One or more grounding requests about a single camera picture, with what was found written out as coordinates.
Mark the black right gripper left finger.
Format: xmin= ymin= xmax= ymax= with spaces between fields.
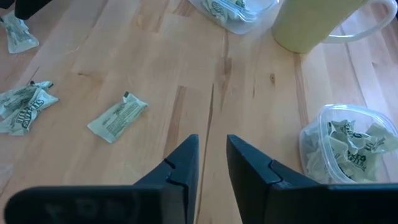
xmin=3 ymin=134 xmax=200 ymax=224

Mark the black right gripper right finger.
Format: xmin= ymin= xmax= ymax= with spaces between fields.
xmin=226 ymin=134 xmax=398 ymax=224

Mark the large clear plastic container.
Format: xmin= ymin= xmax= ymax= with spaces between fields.
xmin=188 ymin=0 xmax=282 ymax=35

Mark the small clear plastic container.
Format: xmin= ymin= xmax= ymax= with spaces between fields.
xmin=298 ymin=103 xmax=398 ymax=185

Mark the pale green mug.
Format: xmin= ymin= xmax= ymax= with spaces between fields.
xmin=271 ymin=0 xmax=398 ymax=54

